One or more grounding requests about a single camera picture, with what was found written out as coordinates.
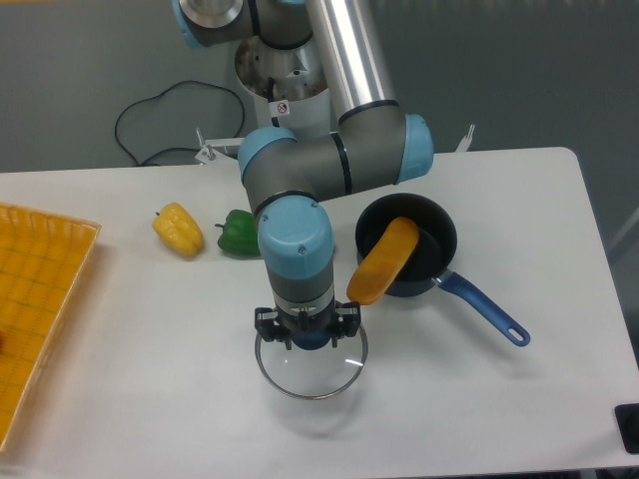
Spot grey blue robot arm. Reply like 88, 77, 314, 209
173, 1, 434, 350

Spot glass pot lid blue knob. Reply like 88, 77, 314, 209
254, 325, 368, 400

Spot green bell pepper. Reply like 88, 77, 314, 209
216, 210, 261, 257

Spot orange plastic basket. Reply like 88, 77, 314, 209
1, 203, 101, 451

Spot orange yellow bread loaf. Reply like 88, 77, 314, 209
346, 217, 419, 305

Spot yellow bell pepper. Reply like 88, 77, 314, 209
153, 203, 205, 257

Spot dark blue saucepan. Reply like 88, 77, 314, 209
355, 193, 530, 347

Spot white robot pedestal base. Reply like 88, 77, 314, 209
235, 37, 331, 140

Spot black floor cable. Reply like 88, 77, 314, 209
114, 80, 247, 167

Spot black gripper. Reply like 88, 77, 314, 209
254, 299, 360, 350

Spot black object table corner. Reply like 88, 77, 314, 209
614, 403, 639, 455

